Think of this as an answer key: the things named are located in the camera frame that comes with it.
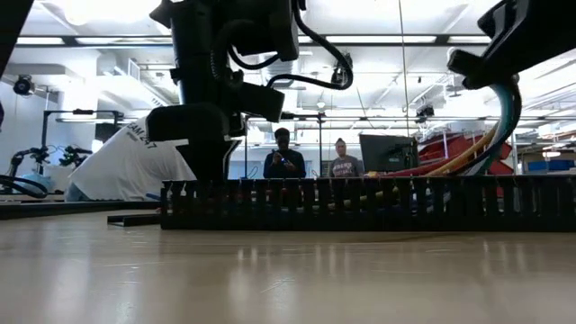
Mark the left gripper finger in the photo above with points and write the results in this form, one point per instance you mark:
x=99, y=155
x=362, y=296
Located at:
x=207, y=162
x=229, y=153

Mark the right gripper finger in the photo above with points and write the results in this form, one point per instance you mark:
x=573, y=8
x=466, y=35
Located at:
x=481, y=74

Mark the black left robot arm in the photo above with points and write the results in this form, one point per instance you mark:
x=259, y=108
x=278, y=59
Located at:
x=198, y=54

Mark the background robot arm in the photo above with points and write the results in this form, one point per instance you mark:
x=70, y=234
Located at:
x=31, y=157
x=74, y=155

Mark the person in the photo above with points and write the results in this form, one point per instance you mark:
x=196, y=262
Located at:
x=283, y=164
x=130, y=166
x=345, y=164

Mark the black ceiling spotlight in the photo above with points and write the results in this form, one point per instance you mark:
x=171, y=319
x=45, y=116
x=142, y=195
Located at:
x=341, y=74
x=425, y=112
x=23, y=85

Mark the red storage bin rack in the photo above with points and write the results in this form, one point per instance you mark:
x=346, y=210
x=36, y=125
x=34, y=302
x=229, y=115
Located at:
x=438, y=146

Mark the black computer monitor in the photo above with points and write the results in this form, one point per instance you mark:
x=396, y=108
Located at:
x=387, y=153

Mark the black overhead light bar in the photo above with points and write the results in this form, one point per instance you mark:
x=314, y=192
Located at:
x=67, y=40

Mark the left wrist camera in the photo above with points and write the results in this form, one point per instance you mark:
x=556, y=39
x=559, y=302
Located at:
x=263, y=102

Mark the black stand frame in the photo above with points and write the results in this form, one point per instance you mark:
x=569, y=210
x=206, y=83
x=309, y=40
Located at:
x=320, y=148
x=83, y=111

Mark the black duct cover strip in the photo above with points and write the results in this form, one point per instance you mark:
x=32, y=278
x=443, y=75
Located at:
x=135, y=219

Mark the silver ventilation duct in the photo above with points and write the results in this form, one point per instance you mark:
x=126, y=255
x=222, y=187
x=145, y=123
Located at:
x=279, y=74

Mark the black aluminium table frame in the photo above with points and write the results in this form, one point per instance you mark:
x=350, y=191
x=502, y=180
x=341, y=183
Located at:
x=67, y=208

